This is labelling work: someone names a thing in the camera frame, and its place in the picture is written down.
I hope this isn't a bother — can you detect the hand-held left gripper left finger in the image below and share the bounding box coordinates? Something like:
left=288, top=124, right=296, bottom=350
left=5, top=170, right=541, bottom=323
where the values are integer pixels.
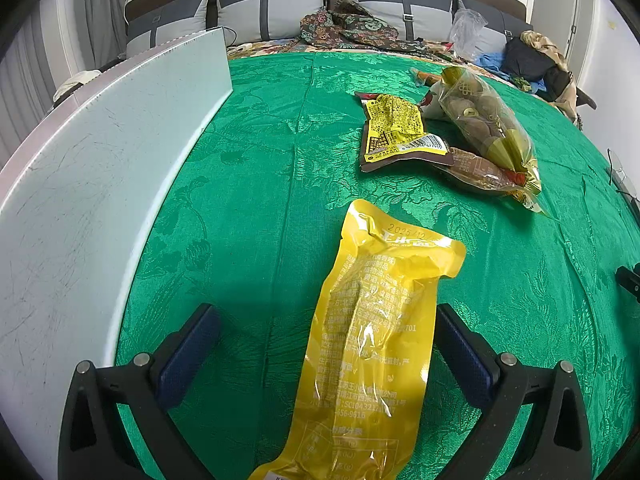
left=57, top=303, right=221, bottom=480

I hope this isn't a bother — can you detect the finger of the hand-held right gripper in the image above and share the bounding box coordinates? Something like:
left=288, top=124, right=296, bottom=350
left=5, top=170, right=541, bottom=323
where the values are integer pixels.
left=615, top=265, right=640, bottom=304

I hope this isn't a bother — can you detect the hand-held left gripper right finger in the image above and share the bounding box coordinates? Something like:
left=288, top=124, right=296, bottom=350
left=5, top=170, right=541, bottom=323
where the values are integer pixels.
left=435, top=304, right=594, bottom=480

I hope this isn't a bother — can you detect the large yellow snack pouch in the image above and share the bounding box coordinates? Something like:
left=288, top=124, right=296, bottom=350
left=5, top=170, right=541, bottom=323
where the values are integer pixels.
left=247, top=199, right=467, bottom=480

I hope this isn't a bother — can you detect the clear bag of round snacks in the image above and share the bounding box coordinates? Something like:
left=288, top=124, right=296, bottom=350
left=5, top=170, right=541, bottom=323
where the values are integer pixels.
left=437, top=65, right=559, bottom=221

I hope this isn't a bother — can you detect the yellow printed snack packet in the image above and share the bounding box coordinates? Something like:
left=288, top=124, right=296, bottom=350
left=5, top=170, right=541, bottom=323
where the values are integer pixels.
left=354, top=91, right=456, bottom=174

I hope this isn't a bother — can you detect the clear brown snack packet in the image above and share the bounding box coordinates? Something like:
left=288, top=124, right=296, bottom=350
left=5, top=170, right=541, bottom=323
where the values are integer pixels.
left=440, top=146, right=532, bottom=196

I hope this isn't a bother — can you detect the white board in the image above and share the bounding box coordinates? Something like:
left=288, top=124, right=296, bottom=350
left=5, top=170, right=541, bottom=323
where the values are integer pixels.
left=0, top=27, right=234, bottom=480

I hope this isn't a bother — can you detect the green patterned tablecloth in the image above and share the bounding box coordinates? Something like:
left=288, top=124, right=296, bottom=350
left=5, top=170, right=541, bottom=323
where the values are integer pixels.
left=115, top=52, right=640, bottom=480

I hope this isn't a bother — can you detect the black garment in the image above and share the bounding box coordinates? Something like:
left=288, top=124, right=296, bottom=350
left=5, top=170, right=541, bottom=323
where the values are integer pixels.
left=502, top=37, right=597, bottom=110

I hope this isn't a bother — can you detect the tan patterned garment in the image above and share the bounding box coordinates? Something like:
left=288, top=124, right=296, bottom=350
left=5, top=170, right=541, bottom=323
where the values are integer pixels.
left=520, top=30, right=583, bottom=128

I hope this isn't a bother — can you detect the blue cloth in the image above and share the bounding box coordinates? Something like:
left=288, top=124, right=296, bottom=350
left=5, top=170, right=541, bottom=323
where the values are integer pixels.
left=474, top=52, right=512, bottom=79

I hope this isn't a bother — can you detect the grey headboard cushion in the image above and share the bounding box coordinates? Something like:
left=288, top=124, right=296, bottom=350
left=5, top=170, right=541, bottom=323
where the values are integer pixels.
left=342, top=0, right=457, bottom=44
left=215, top=0, right=329, bottom=44
left=454, top=0, right=534, bottom=57
left=125, top=0, right=213, bottom=59

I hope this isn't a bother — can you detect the white cloth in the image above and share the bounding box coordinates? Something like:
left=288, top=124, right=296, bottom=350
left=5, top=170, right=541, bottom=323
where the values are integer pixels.
left=52, top=70, right=102, bottom=104

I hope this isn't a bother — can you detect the clear plastic bag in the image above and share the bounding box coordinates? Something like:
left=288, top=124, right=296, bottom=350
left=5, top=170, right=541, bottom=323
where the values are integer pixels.
left=448, top=7, right=489, bottom=62

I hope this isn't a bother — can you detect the floral bed sheet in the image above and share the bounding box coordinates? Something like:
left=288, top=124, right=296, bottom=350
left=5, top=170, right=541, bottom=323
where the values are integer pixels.
left=226, top=40, right=538, bottom=92

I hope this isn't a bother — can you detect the dark patterned cloth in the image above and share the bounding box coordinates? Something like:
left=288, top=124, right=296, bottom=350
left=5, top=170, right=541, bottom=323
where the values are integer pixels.
left=300, top=0, right=452, bottom=56

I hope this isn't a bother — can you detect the grey curtain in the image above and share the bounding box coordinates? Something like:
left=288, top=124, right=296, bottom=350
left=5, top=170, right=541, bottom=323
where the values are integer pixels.
left=82, top=0, right=127, bottom=63

